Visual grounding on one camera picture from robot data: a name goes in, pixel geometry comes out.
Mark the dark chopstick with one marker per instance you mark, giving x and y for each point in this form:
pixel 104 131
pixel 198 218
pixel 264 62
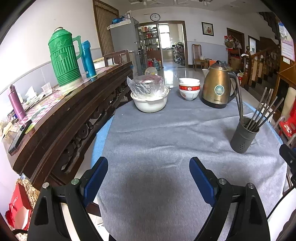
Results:
pixel 265 116
pixel 267 103
pixel 257 109
pixel 238 99

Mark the black smartphone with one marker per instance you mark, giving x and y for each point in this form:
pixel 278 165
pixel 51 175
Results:
pixel 19 136

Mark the green thermos jug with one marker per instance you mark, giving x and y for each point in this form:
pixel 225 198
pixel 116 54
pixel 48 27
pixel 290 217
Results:
pixel 65 51

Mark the stacked red white bowls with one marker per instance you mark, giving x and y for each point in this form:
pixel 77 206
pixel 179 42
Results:
pixel 189 88

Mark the wall calendar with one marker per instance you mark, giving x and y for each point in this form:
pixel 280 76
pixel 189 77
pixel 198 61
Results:
pixel 287 43

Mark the white bowl with plastic bag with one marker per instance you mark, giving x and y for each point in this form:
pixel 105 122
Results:
pixel 148 92

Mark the round wall clock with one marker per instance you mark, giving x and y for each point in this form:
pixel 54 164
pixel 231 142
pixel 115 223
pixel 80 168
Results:
pixel 155 17

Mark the purple water bottle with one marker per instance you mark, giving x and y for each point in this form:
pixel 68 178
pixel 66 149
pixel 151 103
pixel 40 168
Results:
pixel 15 101

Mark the small white fan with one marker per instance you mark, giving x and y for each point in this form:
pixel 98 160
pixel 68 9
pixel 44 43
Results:
pixel 151 71

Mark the golden electric kettle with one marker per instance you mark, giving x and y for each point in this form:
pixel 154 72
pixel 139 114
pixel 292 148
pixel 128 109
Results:
pixel 219 87

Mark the framed flower picture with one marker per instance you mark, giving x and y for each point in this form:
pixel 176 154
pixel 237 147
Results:
pixel 207 29

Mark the dark wooden sideboard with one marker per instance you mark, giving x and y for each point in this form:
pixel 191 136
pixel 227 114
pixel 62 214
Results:
pixel 55 147

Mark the dark grey utensil cup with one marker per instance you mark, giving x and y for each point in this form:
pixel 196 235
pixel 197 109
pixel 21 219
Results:
pixel 242 137

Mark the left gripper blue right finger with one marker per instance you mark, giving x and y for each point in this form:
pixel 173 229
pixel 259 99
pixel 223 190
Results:
pixel 205 180

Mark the clear plastic cup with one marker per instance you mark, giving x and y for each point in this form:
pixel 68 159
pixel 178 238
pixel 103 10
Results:
pixel 47 89

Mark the wooden chair far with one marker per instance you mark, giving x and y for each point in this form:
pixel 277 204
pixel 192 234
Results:
pixel 198 59

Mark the red plastic chair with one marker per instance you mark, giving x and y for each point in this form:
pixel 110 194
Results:
pixel 287 128

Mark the grey refrigerator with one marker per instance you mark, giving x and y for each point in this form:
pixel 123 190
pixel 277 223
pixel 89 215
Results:
pixel 127 35

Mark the blue thermos bottle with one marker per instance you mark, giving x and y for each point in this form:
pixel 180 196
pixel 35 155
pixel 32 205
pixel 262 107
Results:
pixel 87 59

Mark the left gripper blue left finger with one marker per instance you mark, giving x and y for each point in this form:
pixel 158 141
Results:
pixel 92 179

